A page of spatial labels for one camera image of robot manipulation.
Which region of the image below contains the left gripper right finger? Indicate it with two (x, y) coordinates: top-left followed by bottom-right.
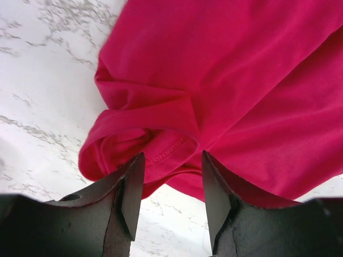
(202, 152), (342, 256)

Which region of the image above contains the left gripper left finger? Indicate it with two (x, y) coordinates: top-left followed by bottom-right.
(1, 153), (145, 256)

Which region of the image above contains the red t shirt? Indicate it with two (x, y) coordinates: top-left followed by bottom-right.
(78, 1), (342, 200)

